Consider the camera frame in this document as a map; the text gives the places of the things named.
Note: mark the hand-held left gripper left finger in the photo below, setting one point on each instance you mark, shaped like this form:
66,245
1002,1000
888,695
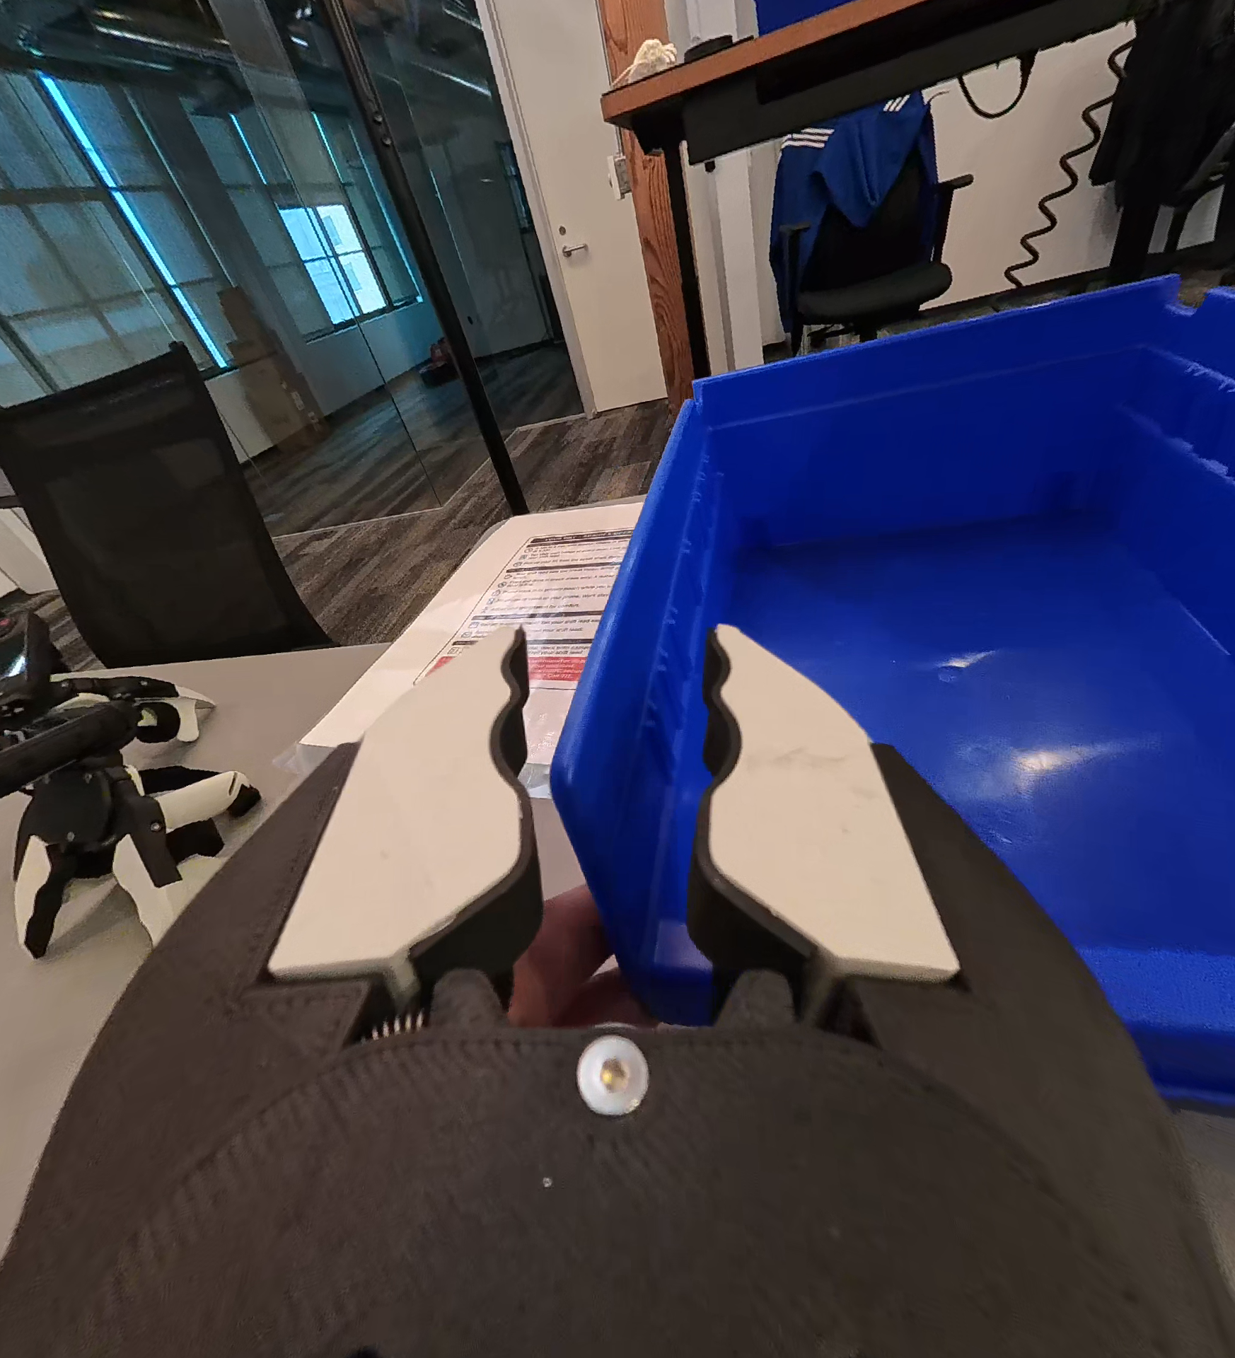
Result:
416,827

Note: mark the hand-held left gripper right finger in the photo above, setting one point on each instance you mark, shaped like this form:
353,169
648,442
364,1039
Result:
818,839

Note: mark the blue plastic bin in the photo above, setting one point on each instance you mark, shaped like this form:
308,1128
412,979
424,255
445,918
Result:
998,691

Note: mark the wooden top office desk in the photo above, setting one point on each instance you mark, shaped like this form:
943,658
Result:
786,110

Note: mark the person's left hand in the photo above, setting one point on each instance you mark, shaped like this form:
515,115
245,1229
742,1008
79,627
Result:
564,955

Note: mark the laminated paper sheet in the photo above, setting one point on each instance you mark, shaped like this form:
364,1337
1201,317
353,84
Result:
554,595

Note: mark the black mesh chair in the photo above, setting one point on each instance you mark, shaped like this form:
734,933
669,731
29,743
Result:
151,511

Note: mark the cardboard box stack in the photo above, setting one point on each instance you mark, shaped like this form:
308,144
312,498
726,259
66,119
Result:
276,404

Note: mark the black office chair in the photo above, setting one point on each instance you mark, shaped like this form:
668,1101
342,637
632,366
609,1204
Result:
872,281

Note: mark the blue jacket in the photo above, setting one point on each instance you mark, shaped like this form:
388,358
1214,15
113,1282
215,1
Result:
809,202

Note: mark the white door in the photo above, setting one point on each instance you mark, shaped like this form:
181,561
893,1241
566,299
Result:
543,159

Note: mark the pale crumpled object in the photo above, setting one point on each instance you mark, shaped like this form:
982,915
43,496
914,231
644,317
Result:
652,58

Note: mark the small black device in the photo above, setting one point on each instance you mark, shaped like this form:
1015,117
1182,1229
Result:
713,46

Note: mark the black hanging coat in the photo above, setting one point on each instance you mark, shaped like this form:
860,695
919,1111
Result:
1159,107

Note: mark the blue box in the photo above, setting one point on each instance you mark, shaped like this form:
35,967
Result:
818,16

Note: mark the black and white camera rig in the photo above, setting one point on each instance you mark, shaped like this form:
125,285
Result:
87,807

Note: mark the wooden post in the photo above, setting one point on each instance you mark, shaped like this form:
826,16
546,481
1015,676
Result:
654,266

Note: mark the white wall switch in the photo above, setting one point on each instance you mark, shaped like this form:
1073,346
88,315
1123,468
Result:
618,175

